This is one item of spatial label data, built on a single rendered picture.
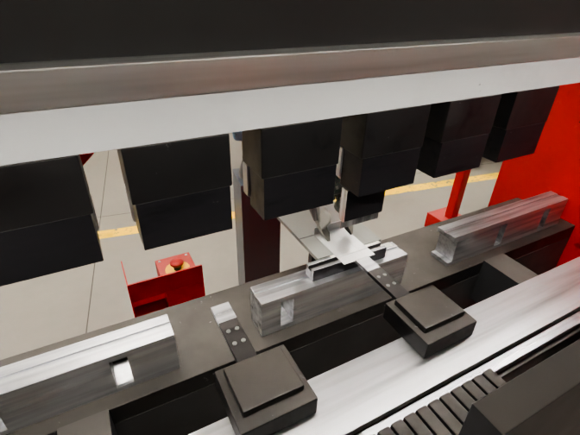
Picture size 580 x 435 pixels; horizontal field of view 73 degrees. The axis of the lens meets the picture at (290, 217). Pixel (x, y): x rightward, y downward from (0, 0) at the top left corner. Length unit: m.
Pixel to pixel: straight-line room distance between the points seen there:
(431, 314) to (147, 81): 0.60
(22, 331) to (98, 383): 1.62
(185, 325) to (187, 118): 0.51
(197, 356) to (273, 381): 0.28
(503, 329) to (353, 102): 0.50
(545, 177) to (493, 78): 0.72
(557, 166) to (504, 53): 1.02
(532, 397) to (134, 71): 0.33
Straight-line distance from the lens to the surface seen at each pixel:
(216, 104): 0.57
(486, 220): 1.23
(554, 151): 1.56
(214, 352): 0.87
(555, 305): 0.97
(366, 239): 0.97
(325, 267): 0.87
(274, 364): 0.64
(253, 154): 0.66
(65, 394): 0.83
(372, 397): 0.68
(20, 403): 0.83
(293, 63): 0.37
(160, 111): 0.56
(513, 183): 1.65
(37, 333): 2.38
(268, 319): 0.85
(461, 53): 0.51
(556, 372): 0.30
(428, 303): 0.78
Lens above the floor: 1.54
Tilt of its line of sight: 32 degrees down
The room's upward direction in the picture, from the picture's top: 2 degrees clockwise
